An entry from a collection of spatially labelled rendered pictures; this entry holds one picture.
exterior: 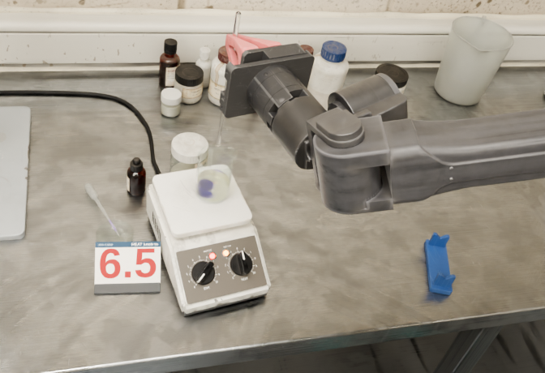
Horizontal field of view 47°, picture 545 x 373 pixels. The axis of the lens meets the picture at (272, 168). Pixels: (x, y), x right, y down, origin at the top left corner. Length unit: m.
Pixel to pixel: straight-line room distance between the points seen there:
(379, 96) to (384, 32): 0.75
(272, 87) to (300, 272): 0.39
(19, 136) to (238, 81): 0.56
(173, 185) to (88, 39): 0.42
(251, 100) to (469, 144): 0.24
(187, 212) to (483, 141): 0.47
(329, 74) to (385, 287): 0.43
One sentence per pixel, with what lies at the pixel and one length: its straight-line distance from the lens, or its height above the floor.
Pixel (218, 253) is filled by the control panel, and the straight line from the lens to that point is 0.89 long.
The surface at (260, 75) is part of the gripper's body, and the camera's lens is 0.66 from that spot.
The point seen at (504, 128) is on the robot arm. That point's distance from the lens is 0.58.
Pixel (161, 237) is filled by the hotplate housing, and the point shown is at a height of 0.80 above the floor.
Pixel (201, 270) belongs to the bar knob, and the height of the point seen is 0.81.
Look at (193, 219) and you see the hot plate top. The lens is 0.88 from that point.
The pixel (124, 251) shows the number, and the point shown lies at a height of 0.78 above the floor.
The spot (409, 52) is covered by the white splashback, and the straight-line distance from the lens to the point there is 1.44.
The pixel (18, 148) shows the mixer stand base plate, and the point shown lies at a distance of 1.11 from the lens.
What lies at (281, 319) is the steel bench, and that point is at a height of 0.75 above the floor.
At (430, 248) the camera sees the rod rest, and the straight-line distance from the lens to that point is 1.05.
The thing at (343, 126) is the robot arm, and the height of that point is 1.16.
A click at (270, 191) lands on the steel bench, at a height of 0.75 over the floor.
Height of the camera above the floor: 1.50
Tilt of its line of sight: 43 degrees down
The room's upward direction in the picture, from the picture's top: 12 degrees clockwise
